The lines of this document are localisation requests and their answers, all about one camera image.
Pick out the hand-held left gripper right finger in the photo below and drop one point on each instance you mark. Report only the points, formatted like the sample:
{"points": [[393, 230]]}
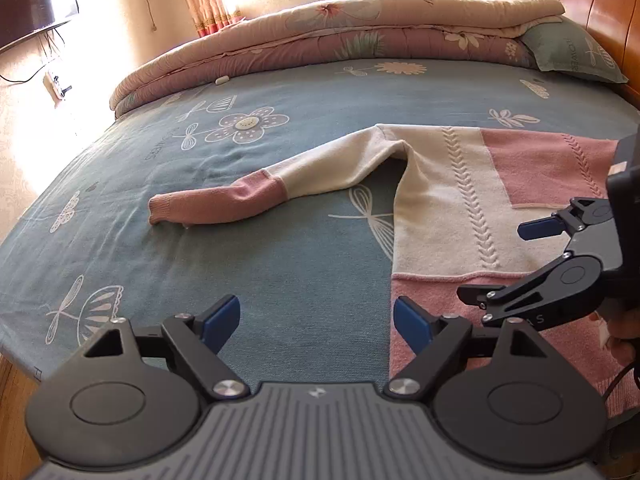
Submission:
{"points": [[412, 322]]}

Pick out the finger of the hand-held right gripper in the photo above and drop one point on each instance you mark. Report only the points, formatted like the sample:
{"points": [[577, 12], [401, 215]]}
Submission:
{"points": [[515, 295], [540, 227]]}

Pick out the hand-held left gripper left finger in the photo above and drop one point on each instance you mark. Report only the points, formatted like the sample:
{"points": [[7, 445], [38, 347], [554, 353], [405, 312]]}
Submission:
{"points": [[220, 322]]}

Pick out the pink and cream knit sweater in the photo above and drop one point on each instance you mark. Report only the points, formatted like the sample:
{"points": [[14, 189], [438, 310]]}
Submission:
{"points": [[450, 210]]}

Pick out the person's right hand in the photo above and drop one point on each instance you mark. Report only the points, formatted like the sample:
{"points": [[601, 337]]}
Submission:
{"points": [[625, 332]]}

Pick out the blue floral bed sheet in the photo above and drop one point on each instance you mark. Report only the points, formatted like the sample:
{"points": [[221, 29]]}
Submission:
{"points": [[250, 285]]}

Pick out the blue-green pillow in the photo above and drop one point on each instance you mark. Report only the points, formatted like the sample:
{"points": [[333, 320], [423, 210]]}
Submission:
{"points": [[570, 50]]}

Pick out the wooden bed headboard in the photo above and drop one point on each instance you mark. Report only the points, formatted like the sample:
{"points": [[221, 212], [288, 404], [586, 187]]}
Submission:
{"points": [[610, 5]]}

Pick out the folded pink floral quilt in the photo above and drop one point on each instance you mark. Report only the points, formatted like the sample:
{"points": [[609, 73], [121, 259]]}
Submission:
{"points": [[350, 25]]}

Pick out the white power strip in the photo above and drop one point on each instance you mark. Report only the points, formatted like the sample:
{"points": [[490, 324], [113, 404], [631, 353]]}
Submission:
{"points": [[57, 87]]}

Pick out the black television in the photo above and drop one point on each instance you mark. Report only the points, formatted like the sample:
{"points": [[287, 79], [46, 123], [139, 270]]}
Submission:
{"points": [[30, 0]]}

